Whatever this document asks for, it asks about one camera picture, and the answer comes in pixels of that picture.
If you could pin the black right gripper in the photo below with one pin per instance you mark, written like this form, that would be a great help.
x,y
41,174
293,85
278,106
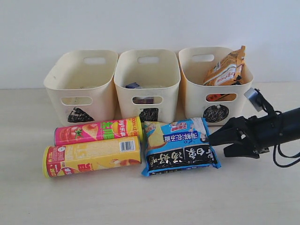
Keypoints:
x,y
260,134

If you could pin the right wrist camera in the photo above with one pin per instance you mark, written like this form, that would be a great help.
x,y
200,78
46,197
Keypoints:
x,y
258,101

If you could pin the purple small box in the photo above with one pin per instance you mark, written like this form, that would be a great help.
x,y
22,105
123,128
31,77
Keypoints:
x,y
143,100

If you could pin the left cream plastic bin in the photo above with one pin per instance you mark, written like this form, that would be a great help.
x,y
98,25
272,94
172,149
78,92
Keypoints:
x,y
81,88

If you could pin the white blue milk carton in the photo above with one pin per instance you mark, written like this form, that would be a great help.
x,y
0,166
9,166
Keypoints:
x,y
133,85

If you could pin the right cream plastic bin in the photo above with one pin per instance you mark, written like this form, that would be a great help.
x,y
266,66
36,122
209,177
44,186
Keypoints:
x,y
217,104

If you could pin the cream plastic bin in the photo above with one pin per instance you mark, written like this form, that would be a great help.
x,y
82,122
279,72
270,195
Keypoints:
x,y
158,72
217,104
81,88

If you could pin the blue noodle packet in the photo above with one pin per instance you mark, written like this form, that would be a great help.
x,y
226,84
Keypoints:
x,y
177,146

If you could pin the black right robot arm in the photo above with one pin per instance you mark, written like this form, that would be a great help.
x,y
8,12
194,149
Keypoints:
x,y
291,125

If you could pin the pink chips can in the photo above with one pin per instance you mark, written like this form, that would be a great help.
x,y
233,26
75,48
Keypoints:
x,y
98,131

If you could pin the orange noodle packet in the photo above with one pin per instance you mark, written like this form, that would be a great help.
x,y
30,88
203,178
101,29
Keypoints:
x,y
228,71

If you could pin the middle cream plastic bin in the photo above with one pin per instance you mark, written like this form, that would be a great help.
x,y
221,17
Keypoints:
x,y
158,72

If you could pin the yellow chips can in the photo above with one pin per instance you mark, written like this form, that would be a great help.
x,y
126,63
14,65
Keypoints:
x,y
91,156

